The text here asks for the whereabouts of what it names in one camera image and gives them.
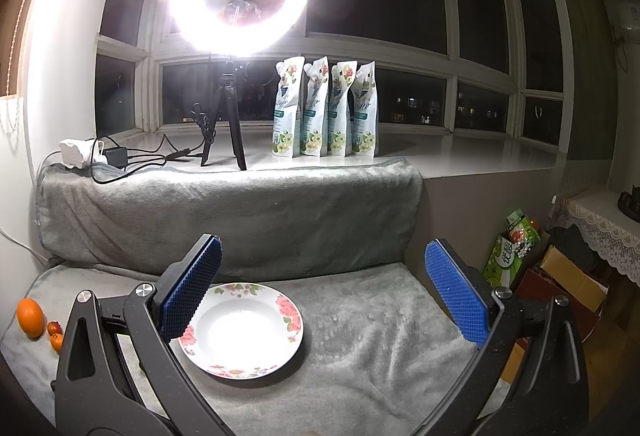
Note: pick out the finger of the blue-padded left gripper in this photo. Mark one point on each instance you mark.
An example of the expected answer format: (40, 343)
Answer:
(94, 392)

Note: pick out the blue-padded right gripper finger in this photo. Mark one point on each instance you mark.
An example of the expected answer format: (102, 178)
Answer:
(528, 375)

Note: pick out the small orange tangerine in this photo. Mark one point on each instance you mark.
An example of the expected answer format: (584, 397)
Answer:
(56, 341)

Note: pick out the large orange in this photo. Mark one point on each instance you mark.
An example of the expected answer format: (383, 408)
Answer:
(30, 317)

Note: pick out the small red tomato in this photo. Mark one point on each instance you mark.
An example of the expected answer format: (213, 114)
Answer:
(53, 327)

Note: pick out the brown cardboard box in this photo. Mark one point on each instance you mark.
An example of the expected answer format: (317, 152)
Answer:
(557, 275)

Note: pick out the green printed bag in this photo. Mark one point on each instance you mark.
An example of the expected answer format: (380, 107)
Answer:
(510, 249)

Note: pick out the white floral plate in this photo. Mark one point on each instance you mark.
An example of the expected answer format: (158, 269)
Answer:
(243, 331)

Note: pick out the white lace tablecloth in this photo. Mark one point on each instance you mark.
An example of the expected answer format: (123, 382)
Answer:
(604, 228)

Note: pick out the black power adapter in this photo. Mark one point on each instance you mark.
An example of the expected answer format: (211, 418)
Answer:
(117, 157)

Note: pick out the white power strip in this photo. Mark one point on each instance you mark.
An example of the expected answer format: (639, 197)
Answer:
(81, 153)

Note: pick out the grey back cushion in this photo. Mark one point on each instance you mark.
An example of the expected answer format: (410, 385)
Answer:
(273, 224)

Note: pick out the white window frame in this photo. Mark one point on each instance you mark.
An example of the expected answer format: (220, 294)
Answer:
(167, 48)

